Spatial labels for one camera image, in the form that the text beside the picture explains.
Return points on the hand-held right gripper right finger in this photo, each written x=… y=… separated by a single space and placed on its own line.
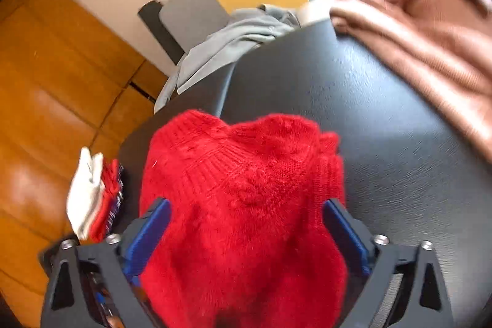
x=348 y=237

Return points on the grey garment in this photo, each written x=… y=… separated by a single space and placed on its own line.
x=215 y=47

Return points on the orange wooden wardrobe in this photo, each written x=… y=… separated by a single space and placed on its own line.
x=46 y=82

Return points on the red ribbed knit cloth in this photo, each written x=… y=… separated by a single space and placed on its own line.
x=107 y=193

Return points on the pink knit sweater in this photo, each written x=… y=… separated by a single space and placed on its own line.
x=422 y=36

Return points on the white printed cushion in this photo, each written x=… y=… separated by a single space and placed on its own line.
x=317 y=11

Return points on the red knit sweater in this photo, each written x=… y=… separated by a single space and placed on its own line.
x=238 y=197

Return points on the black padded bench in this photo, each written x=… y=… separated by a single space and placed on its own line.
x=384 y=120

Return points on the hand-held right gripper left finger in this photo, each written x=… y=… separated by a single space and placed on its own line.
x=148 y=234

